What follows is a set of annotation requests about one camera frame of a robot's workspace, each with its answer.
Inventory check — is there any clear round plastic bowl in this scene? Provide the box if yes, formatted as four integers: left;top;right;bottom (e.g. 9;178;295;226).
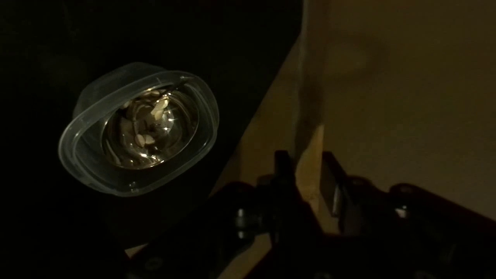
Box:
58;62;220;197

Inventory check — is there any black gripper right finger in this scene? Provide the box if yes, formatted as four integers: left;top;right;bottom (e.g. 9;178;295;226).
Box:
318;150;496;279

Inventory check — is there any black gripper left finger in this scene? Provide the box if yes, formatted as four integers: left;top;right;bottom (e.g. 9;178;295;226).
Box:
216;149;312;279

